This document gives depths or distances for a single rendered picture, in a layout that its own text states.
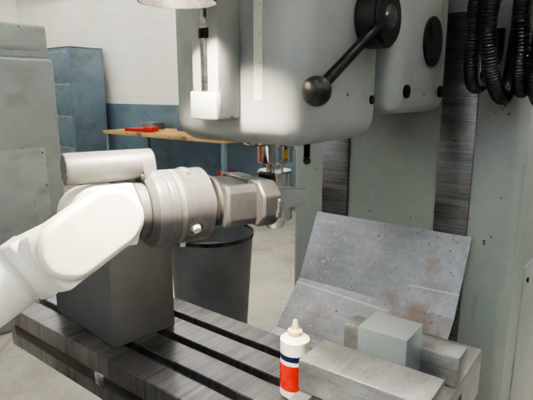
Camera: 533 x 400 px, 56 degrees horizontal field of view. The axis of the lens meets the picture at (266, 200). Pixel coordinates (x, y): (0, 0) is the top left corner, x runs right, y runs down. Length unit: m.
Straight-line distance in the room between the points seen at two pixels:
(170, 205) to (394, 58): 0.34
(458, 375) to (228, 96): 0.42
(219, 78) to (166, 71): 6.66
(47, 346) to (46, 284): 0.49
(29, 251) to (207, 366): 0.39
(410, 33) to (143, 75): 6.96
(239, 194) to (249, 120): 0.09
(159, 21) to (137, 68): 0.80
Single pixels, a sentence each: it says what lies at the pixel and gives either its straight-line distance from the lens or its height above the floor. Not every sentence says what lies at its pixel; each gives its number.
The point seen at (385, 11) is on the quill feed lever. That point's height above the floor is 1.46.
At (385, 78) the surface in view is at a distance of 0.68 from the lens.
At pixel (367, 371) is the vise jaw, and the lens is 0.59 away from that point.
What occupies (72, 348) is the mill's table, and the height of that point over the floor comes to 0.94.
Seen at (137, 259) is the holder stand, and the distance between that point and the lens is 0.85.
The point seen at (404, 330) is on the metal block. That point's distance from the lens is 0.62.
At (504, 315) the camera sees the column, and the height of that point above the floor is 0.99.
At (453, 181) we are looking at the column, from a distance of 0.94.
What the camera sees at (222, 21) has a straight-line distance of 0.55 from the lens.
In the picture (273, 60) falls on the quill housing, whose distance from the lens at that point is 0.54.
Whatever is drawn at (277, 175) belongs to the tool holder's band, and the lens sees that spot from 0.64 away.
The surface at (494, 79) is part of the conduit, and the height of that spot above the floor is 1.39.
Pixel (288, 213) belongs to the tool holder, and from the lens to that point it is 0.65.
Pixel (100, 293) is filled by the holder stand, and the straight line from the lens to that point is 0.87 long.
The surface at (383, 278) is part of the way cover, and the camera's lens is 0.98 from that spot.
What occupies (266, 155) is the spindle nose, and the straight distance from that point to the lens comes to 0.63.
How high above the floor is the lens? 1.37
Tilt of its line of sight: 12 degrees down
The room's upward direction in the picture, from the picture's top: straight up
